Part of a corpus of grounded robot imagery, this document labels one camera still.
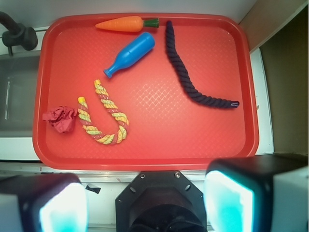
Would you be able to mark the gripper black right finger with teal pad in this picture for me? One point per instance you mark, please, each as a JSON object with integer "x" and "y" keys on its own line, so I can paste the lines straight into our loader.
{"x": 264, "y": 193}

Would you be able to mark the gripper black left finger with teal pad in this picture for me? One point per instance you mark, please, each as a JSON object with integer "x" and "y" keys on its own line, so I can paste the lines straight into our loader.
{"x": 43, "y": 203}

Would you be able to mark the crumpled red paper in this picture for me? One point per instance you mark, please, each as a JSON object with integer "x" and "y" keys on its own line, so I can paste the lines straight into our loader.
{"x": 61, "y": 118}

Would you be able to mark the metal sink basin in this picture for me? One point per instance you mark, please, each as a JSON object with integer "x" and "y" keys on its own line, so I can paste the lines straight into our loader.
{"x": 18, "y": 81}

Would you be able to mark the red plastic tray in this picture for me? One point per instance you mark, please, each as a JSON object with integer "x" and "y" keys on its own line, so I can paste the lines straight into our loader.
{"x": 188, "y": 101}

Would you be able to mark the black faucet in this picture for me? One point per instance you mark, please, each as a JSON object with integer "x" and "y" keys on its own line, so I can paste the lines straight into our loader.
{"x": 17, "y": 34}

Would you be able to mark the blue plastic bottle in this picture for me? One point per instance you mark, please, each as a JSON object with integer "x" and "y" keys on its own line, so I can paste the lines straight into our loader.
{"x": 131, "y": 53}

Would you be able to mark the orange toy carrot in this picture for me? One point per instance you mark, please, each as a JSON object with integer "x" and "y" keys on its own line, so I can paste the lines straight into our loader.
{"x": 128, "y": 24}

